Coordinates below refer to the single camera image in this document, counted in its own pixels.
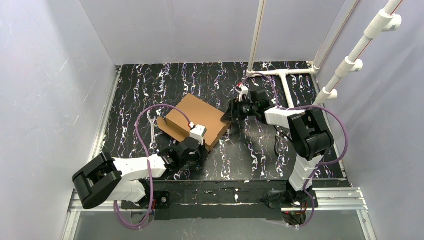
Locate brown cardboard box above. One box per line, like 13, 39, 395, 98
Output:
157, 94, 231, 152

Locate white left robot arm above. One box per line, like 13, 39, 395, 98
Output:
71, 141, 208, 210

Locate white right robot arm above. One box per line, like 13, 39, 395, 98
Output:
221, 91, 334, 192

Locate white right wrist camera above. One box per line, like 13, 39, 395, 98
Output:
235, 82, 249, 99

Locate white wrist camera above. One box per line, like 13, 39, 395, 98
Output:
189, 124, 207, 145
235, 82, 249, 99

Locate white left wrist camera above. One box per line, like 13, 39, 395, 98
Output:
189, 124, 207, 145

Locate black handled pliers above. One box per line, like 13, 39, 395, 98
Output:
274, 131, 293, 157

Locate white PVC pipe frame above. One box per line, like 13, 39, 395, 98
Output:
246, 0, 359, 108

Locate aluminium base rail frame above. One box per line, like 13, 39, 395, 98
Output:
66, 178, 367, 228

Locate white PVC camera pole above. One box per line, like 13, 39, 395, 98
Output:
313, 0, 403, 106

